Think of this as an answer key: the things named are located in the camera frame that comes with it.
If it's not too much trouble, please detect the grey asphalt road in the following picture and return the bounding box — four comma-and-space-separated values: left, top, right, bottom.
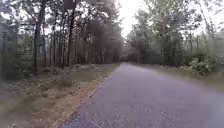
60, 61, 224, 128

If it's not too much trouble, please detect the wood of tall trees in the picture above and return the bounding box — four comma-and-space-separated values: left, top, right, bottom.
0, 0, 125, 79

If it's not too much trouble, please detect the wood of leafy trees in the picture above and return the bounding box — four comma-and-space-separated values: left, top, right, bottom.
120, 0, 224, 73

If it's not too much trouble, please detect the leaf-strewn grass verge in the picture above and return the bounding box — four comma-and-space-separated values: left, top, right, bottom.
0, 63, 120, 128

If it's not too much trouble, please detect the grass verge with bushes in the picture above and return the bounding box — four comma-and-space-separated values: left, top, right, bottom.
133, 59, 224, 94

